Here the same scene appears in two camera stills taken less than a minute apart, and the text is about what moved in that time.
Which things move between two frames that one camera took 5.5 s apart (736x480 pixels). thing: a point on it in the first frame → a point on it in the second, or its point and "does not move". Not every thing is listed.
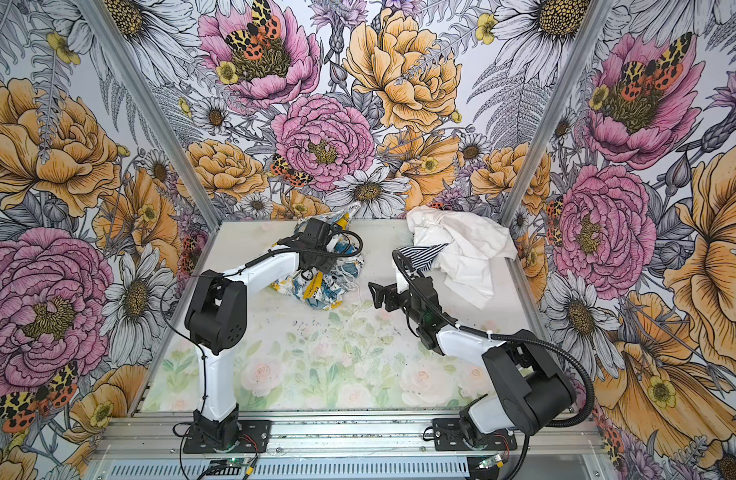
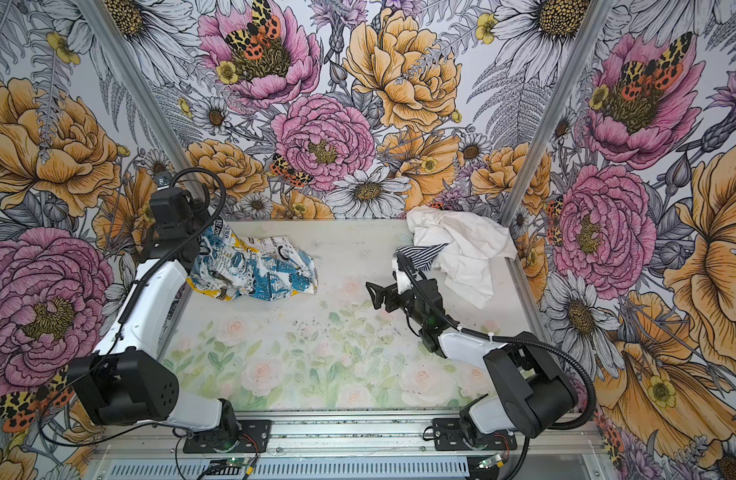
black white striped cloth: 422,258 does not move
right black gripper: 391,293 does not move
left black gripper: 328,263 → 201,207
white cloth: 472,245 does not move
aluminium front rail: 142,437 does not move
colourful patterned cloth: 325,290 → 258,269
